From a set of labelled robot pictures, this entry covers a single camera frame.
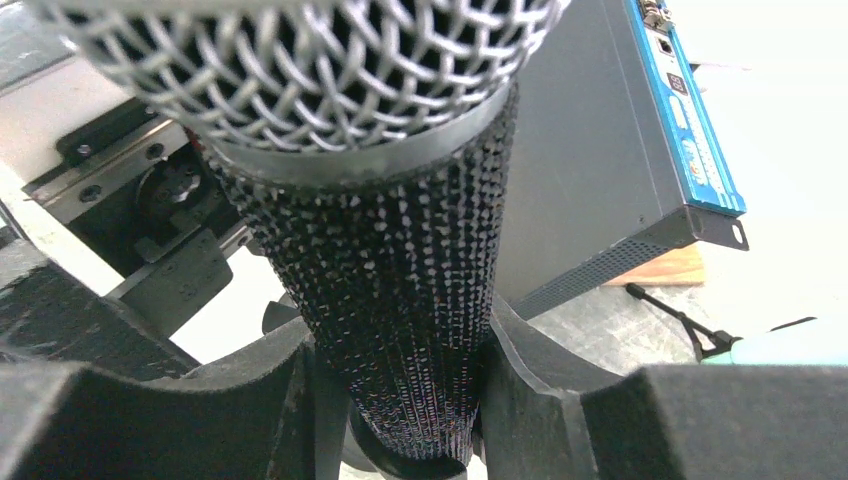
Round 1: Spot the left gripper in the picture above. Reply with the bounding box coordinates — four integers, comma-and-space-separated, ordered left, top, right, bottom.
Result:
0, 39, 260, 339

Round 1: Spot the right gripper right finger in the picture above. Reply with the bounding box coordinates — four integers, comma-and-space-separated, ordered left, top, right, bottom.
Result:
480, 299, 847, 479

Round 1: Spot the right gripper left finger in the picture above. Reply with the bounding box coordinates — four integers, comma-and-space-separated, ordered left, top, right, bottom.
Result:
1, 239, 349, 479

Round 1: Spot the black sparkly microphone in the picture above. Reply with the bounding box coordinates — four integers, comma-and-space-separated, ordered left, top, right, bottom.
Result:
30, 1, 567, 463

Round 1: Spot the mint green microphone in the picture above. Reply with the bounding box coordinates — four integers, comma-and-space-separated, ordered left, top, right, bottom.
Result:
700, 318, 847, 367

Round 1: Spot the wooden board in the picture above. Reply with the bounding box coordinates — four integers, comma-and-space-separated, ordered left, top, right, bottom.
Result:
605, 245, 706, 286

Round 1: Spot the black tripod shock-mount stand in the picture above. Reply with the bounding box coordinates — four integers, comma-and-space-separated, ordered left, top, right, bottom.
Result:
624, 283, 816, 364

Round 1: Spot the dark rack network switch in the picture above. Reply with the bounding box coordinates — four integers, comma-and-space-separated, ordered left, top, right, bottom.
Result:
496, 1, 749, 319

